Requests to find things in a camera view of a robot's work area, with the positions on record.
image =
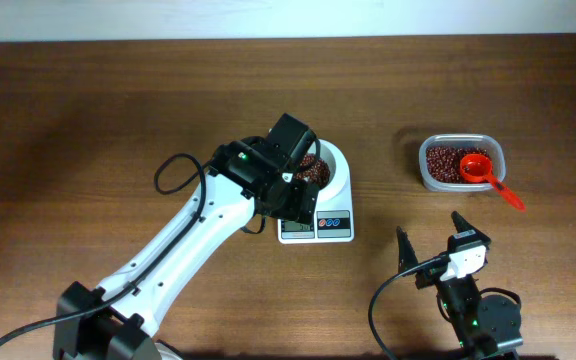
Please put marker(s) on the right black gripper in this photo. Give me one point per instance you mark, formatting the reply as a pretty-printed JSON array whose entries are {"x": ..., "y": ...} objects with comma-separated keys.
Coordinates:
[{"x": 408, "y": 256}]

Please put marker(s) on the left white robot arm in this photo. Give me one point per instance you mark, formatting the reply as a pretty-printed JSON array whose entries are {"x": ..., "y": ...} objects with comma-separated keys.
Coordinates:
[{"x": 119, "y": 318}]

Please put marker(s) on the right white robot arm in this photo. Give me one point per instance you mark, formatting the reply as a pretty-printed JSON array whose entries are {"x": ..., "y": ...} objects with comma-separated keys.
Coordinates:
[{"x": 486, "y": 321}]

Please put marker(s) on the white kitchen scale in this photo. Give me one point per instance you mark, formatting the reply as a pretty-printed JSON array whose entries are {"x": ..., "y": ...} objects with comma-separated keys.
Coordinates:
[{"x": 332, "y": 222}]

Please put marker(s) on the orange measuring scoop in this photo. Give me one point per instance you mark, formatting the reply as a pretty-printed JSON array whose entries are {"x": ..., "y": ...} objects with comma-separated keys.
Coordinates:
[{"x": 477, "y": 168}]

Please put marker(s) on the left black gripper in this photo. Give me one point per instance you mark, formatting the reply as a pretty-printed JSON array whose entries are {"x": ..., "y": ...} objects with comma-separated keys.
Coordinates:
[{"x": 299, "y": 193}]

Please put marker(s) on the clear plastic container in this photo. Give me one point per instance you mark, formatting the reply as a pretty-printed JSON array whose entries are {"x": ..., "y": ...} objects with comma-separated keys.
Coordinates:
[{"x": 494, "y": 149}]

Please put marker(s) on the white bowl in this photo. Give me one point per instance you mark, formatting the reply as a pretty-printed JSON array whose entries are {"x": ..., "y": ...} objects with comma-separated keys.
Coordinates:
[{"x": 330, "y": 171}]

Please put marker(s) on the red beans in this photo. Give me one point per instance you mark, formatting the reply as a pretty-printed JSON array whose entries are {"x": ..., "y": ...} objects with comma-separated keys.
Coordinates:
[{"x": 443, "y": 162}]

